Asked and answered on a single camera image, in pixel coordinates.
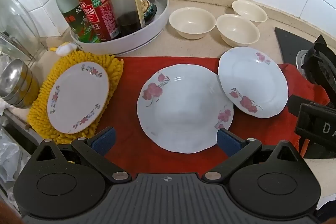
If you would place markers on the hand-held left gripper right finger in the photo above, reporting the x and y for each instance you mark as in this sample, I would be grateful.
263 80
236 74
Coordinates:
228 141

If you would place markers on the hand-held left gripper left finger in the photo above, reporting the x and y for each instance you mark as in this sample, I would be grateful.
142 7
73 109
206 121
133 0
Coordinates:
103 138

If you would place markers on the large pink floral plate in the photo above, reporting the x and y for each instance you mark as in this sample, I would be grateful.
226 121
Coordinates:
183 108

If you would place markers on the cream bowl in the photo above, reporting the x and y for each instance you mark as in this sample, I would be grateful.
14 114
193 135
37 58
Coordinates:
249 10
191 20
237 29

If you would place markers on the red cloth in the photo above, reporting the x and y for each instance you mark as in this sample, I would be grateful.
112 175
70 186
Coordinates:
131 140

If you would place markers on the small floral rim plate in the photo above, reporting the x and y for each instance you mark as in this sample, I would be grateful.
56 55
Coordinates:
78 98

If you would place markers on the black burner grate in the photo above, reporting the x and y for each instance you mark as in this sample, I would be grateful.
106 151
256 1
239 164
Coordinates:
320 64

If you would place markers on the medium pink floral plate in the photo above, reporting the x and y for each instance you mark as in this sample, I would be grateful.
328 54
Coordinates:
252 77

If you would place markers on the metal pot rim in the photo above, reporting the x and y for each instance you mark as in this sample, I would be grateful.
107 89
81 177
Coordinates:
300 58

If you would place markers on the yellow chenille mat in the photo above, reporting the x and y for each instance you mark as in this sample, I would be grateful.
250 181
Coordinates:
113 66

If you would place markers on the clear plastic bag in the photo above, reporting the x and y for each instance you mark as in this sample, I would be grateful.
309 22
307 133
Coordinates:
10 155

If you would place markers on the small white yellow plush piece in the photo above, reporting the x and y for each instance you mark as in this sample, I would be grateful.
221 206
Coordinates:
64 48

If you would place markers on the stack of steel cups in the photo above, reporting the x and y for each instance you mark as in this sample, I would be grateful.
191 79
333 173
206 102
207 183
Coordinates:
15 77

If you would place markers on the white round turntable tray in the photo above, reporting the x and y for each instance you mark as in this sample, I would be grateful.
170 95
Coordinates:
147 35

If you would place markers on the dark jar with label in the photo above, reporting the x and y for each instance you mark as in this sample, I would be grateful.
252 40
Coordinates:
149 12

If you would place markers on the green glass bottle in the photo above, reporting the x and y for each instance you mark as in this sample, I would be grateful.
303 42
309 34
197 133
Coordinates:
65 3

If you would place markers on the glass pot lid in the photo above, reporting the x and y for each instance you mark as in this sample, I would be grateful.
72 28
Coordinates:
15 19

